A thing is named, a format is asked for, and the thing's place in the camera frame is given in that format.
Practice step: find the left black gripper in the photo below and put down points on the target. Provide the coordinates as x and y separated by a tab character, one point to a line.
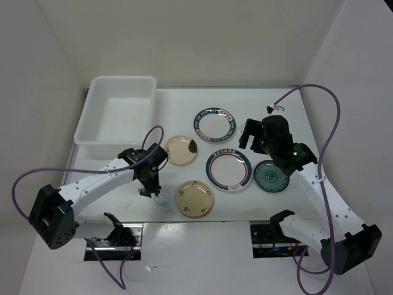
146	190

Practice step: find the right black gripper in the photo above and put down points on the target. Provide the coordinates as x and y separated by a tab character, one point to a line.
255	128

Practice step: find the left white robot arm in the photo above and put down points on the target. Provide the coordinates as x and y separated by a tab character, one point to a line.
56	211

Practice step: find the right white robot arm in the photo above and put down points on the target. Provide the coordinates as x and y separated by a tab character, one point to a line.
345	241

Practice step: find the white plastic bin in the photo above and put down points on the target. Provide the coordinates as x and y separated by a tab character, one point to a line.
117	114

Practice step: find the white plate dark green rim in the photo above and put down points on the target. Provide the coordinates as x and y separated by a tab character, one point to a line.
214	125

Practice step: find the beige plate with black patch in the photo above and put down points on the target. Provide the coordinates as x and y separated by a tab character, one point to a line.
181	150

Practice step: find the white plate red green rim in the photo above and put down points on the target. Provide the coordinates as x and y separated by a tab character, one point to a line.
228	170

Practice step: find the teal patterned small plate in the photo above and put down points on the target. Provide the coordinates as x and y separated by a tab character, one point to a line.
269	177

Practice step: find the beige plate with red marks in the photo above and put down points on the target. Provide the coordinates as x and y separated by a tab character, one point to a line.
194	199

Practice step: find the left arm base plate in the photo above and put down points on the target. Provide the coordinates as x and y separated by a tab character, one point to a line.
116	251

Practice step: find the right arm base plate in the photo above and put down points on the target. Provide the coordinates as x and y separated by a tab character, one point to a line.
266	245

